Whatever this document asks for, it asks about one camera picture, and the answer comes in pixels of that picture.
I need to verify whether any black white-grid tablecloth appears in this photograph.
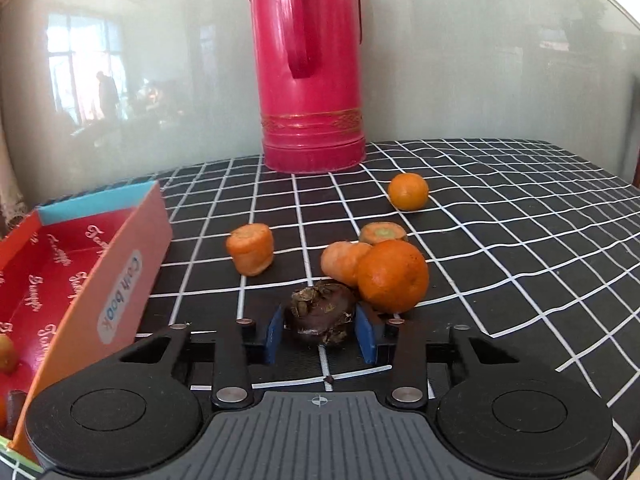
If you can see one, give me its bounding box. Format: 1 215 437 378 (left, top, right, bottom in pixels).
0 137 640 480

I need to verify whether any small orange tangerine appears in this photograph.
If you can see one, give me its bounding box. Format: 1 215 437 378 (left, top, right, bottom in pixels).
388 172 430 212

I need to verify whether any large grey reflective screen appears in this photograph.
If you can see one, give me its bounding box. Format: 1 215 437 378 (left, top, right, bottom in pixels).
0 0 637 211

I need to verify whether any large orange tangerine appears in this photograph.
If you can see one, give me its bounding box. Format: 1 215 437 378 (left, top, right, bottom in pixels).
357 240 431 314

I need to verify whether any rounded carrot chunk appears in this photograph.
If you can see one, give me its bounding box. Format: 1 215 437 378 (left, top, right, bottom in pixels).
320 241 373 288

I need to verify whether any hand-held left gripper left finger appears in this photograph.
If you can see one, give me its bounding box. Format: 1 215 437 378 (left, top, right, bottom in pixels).
119 305 285 410

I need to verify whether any dark brown water chestnut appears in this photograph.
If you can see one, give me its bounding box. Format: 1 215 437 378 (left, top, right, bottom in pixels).
285 280 358 347

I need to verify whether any carrot top piece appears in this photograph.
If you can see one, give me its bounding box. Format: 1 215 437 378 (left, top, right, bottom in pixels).
359 222 409 246

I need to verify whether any white lace cloth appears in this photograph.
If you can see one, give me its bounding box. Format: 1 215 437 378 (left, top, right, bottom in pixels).
0 125 28 233

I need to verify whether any red thermos jug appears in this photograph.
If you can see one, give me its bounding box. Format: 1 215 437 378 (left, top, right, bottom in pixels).
245 0 368 175

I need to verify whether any red cardboard box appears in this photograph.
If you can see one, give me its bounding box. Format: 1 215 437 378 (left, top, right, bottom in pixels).
0 181 174 467

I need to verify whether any thick carrot chunk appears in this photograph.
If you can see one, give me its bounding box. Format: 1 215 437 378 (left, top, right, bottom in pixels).
226 223 275 277

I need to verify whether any orange fruit piece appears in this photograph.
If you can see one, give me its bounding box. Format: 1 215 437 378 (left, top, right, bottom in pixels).
0 335 20 374

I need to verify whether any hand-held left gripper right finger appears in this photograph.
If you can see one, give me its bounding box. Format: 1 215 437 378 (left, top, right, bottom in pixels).
353 304 522 410

